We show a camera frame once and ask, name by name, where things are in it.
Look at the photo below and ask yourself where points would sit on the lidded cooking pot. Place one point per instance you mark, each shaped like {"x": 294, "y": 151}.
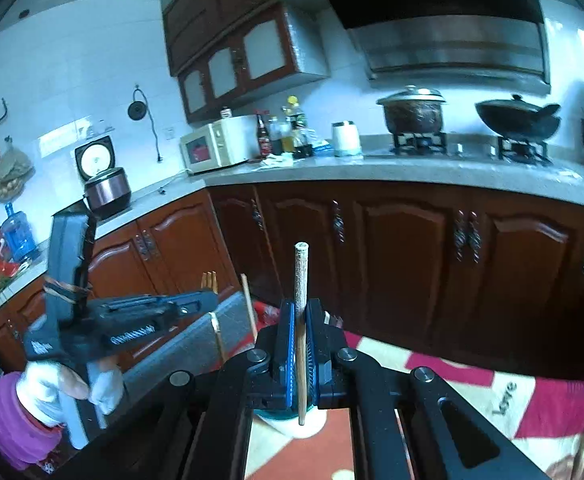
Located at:
{"x": 412, "y": 115}

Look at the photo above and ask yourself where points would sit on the red snack packets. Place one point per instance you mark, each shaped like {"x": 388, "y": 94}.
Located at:
{"x": 2, "y": 267}

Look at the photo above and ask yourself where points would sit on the brown lower cabinets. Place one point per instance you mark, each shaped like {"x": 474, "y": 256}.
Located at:
{"x": 397, "y": 260}

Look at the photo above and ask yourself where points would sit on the blue water jug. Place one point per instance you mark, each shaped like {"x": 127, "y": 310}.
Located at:
{"x": 19, "y": 240}

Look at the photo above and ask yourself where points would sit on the printed checkered blanket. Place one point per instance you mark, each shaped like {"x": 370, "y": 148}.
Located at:
{"x": 472, "y": 410}

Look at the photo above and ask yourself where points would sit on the person's left hand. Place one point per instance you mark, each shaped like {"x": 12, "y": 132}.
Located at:
{"x": 37, "y": 390}

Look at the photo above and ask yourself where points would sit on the white canister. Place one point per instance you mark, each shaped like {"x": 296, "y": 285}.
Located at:
{"x": 347, "y": 140}

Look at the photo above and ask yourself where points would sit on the cream microwave oven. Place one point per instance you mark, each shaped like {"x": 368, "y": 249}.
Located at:
{"x": 222, "y": 145}

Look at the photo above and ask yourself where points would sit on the tan wooden chopstick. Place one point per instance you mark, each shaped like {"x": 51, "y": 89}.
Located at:
{"x": 248, "y": 305}
{"x": 299, "y": 285}

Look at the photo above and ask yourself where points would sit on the black wok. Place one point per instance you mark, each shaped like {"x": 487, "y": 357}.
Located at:
{"x": 512, "y": 120}

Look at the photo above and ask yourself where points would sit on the dark brown bottle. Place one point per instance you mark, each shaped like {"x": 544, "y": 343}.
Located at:
{"x": 262, "y": 140}

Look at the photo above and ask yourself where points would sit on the yellow cap oil bottle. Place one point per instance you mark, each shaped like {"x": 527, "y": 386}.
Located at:
{"x": 292, "y": 127}

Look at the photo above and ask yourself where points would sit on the grey kitchen countertop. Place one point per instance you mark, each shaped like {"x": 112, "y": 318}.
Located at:
{"x": 322, "y": 170}

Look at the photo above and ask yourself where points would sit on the blue packet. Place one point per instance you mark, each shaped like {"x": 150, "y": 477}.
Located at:
{"x": 319, "y": 144}

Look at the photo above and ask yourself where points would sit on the hanging mesh bag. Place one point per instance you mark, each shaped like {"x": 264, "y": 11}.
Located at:
{"x": 9, "y": 172}

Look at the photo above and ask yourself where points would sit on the steel range hood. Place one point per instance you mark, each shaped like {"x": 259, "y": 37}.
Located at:
{"x": 447, "y": 50}

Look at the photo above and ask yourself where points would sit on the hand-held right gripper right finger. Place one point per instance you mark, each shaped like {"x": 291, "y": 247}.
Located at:
{"x": 313, "y": 360}

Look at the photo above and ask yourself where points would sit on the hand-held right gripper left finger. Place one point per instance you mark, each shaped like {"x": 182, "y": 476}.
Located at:
{"x": 287, "y": 350}

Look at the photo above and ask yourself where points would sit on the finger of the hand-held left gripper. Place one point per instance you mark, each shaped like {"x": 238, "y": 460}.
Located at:
{"x": 172, "y": 305}

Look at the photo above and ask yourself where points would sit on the gas stove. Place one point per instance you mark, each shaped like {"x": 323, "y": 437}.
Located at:
{"x": 417, "y": 142}

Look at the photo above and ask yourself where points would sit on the white cloth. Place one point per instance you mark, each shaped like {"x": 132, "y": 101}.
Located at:
{"x": 277, "y": 160}

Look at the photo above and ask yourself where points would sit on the rice cooker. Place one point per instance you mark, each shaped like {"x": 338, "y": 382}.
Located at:
{"x": 107, "y": 192}

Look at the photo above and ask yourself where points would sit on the brown wall cabinet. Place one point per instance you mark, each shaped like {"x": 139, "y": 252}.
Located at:
{"x": 252, "y": 45}

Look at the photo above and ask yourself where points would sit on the person's left forearm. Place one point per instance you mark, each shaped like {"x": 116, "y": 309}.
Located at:
{"x": 2, "y": 425}

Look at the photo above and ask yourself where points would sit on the white cup with teal rim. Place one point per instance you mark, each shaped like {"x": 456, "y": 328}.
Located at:
{"x": 284, "y": 427}

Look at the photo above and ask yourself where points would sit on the white wall outlet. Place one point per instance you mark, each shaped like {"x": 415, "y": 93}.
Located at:
{"x": 170, "y": 133}

